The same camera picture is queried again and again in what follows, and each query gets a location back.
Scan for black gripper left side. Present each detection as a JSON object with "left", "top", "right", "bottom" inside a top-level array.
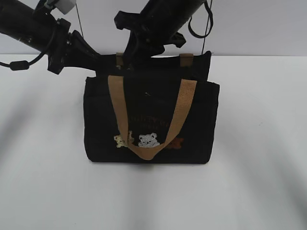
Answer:
[{"left": 47, "top": 19, "right": 101, "bottom": 74}]

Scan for rear tan bag strap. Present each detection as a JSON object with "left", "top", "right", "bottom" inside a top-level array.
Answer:
[{"left": 116, "top": 52, "right": 194, "bottom": 70}]

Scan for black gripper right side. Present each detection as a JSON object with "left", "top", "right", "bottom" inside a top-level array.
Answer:
[{"left": 114, "top": 11, "right": 186, "bottom": 69}]

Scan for black looped cable right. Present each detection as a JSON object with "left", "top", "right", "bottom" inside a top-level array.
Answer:
[{"left": 187, "top": 0, "right": 214, "bottom": 38}]

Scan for black cable with ferrite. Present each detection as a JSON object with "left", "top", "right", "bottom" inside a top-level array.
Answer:
[{"left": 0, "top": 23, "right": 63, "bottom": 71}]

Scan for tan bag strap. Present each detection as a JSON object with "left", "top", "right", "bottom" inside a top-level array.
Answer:
[
  {"left": 116, "top": 52, "right": 194, "bottom": 70},
  {"left": 107, "top": 75, "right": 198, "bottom": 161}
]

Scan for front tan bag strap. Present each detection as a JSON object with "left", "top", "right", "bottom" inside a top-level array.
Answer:
[{"left": 107, "top": 75, "right": 198, "bottom": 161}]

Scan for white camera box on arm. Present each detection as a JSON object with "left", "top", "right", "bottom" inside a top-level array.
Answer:
[{"left": 45, "top": 0, "right": 77, "bottom": 14}]

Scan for black tote bag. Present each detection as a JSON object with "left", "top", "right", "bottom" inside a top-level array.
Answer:
[{"left": 83, "top": 51, "right": 220, "bottom": 164}]

